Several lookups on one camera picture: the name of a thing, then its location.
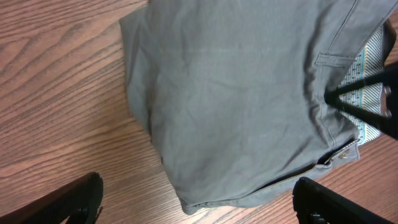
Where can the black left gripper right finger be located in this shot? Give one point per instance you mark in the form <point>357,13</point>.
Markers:
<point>315,204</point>

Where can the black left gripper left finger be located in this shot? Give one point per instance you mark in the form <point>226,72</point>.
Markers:
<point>77,202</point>

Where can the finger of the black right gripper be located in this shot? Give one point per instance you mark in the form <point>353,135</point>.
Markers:
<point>387,125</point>
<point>388,78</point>

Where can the grey shorts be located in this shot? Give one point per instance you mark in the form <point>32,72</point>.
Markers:
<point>232,92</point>

